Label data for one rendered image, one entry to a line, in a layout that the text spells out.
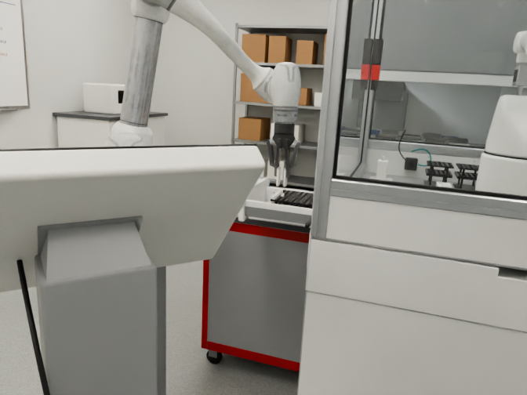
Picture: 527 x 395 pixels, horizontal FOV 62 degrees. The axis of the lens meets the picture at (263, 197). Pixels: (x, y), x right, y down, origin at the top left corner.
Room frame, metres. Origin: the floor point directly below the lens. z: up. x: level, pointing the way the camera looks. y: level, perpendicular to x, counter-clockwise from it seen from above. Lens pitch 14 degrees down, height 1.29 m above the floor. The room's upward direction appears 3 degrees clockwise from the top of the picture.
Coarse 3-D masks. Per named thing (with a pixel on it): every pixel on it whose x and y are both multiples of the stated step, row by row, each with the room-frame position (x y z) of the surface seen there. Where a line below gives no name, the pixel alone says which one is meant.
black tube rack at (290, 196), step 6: (288, 192) 1.67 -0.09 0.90; (294, 192) 1.67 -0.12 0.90; (300, 192) 1.67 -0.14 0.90; (306, 192) 1.68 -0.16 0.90; (282, 198) 1.56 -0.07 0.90; (288, 198) 1.56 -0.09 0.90; (294, 198) 1.57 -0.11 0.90; (300, 198) 1.57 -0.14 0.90; (306, 198) 1.58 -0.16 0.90; (312, 198) 1.58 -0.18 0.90; (288, 204) 1.59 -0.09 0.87; (294, 204) 1.51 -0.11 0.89; (300, 204) 1.50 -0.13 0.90; (306, 204) 1.50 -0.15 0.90; (312, 204) 1.50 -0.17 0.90
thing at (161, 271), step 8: (160, 272) 1.48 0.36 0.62; (160, 280) 1.48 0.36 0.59; (160, 288) 1.48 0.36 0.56; (160, 296) 1.47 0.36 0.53; (160, 304) 1.47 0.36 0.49; (160, 312) 1.47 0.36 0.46; (160, 320) 1.47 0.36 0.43; (160, 328) 1.47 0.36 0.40; (160, 336) 1.47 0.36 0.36; (160, 344) 1.47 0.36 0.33; (160, 352) 1.47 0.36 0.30; (160, 360) 1.47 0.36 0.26; (160, 368) 1.47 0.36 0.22; (160, 376) 1.47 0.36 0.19; (160, 384) 1.47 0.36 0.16; (160, 392) 1.47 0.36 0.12
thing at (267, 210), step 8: (272, 192) 1.74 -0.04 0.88; (248, 200) 1.53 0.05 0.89; (248, 208) 1.52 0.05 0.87; (256, 208) 1.51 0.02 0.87; (264, 208) 1.50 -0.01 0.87; (272, 208) 1.49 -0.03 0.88; (280, 208) 1.49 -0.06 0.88; (288, 208) 1.48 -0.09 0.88; (296, 208) 1.47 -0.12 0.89; (304, 208) 1.46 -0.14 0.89; (248, 216) 1.52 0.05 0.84; (256, 216) 1.51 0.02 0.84; (264, 216) 1.50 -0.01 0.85; (272, 216) 1.49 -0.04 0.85; (280, 216) 1.48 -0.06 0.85; (288, 216) 1.47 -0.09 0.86; (296, 216) 1.47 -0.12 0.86; (304, 216) 1.46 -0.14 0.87; (304, 224) 1.46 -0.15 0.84
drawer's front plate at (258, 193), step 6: (264, 180) 1.73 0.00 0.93; (258, 186) 1.66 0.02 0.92; (264, 186) 1.74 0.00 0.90; (252, 192) 1.59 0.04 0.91; (258, 192) 1.66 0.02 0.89; (264, 192) 1.74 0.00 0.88; (252, 198) 1.59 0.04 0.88; (258, 198) 1.67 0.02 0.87; (264, 198) 1.75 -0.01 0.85; (240, 210) 1.51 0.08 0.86; (240, 216) 1.51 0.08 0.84
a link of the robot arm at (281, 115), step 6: (276, 108) 1.61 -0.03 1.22; (282, 108) 1.60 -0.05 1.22; (288, 108) 1.60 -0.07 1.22; (294, 108) 1.61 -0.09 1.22; (276, 114) 1.61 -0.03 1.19; (282, 114) 1.60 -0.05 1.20; (288, 114) 1.60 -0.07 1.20; (294, 114) 1.61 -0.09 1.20; (276, 120) 1.61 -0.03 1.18; (282, 120) 1.60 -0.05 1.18; (288, 120) 1.60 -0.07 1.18; (294, 120) 1.61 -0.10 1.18
